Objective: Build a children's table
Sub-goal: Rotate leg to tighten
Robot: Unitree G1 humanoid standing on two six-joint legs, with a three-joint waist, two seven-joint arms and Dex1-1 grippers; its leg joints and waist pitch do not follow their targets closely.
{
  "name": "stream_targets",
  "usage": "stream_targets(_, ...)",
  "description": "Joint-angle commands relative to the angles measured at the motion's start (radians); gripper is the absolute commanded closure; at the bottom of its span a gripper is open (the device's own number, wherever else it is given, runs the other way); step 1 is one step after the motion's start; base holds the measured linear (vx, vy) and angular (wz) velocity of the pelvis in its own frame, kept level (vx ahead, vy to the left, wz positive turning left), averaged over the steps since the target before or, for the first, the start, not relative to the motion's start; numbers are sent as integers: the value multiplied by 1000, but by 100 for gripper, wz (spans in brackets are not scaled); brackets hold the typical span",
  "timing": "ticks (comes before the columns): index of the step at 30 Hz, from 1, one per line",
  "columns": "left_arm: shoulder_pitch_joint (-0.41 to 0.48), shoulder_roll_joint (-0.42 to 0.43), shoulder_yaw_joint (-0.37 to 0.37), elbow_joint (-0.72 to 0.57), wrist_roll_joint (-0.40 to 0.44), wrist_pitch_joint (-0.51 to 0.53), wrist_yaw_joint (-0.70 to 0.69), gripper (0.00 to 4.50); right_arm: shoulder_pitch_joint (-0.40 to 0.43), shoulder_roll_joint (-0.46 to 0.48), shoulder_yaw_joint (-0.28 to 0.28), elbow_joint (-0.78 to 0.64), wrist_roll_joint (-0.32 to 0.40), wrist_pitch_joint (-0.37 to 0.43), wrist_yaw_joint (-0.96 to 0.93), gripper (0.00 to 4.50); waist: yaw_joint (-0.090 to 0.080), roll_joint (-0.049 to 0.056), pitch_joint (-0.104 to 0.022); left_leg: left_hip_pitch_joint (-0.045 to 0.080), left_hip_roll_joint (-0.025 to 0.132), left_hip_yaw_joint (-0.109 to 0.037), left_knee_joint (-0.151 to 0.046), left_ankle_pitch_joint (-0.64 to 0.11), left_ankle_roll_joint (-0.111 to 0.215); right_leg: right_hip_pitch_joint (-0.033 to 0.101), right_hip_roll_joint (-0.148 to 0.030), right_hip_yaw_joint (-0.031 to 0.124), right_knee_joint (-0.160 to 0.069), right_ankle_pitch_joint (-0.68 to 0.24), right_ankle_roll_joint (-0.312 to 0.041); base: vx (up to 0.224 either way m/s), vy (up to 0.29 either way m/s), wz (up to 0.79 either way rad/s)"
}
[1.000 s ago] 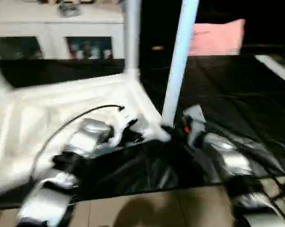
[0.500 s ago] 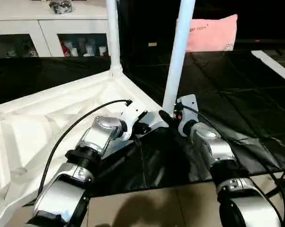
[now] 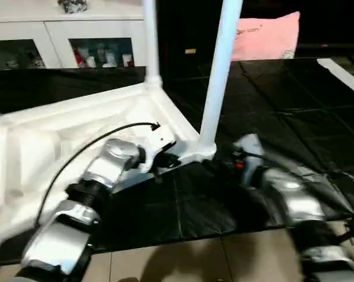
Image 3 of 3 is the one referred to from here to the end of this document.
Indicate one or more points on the white plastic table leg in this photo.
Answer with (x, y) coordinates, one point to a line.
(219, 70)
(152, 41)

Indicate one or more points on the white plastic table top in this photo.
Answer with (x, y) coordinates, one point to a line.
(47, 141)

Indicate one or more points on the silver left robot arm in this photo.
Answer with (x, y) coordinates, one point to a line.
(106, 170)

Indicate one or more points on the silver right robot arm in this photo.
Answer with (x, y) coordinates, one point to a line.
(289, 200)

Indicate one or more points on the black work mat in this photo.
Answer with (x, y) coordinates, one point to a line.
(294, 106)

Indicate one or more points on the black tripod stand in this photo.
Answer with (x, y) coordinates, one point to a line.
(350, 229)

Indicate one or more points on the black cabinet with gold label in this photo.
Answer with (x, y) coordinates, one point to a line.
(183, 29)

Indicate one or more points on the red bottle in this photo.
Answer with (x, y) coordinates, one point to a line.
(80, 57)

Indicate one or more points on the pink pillow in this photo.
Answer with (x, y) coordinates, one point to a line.
(265, 36)

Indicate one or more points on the white glass-door cabinet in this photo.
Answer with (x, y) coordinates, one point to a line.
(47, 29)

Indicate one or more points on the dark patterned ornament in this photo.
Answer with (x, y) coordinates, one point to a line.
(73, 4)

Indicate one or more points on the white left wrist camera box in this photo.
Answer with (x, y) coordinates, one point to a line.
(159, 145)

